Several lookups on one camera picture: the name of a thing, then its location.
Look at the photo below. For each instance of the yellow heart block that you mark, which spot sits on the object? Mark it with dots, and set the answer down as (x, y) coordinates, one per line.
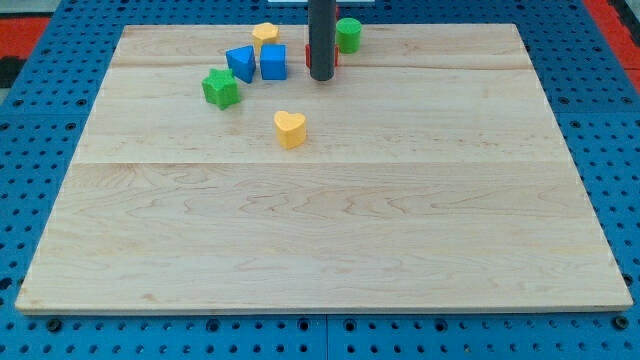
(290, 129)

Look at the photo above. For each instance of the light wooden board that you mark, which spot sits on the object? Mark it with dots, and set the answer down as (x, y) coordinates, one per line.
(434, 179)

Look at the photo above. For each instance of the blue cube block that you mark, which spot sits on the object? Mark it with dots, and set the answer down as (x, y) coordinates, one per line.
(273, 62)

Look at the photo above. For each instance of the red block behind rod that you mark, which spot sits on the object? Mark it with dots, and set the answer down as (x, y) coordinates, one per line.
(308, 55)

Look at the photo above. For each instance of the green star block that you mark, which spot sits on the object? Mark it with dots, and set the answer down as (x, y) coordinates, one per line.
(220, 88)

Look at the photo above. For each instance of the blue triangle block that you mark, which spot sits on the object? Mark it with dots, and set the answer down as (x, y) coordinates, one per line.
(241, 61)

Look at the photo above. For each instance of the green cylinder block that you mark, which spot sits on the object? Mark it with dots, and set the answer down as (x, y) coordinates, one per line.
(348, 35)

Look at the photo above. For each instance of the yellow hexagon block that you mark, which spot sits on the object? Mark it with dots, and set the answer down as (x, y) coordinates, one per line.
(265, 33)

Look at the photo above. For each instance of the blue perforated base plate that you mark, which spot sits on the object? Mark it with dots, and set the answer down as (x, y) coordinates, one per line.
(42, 119)

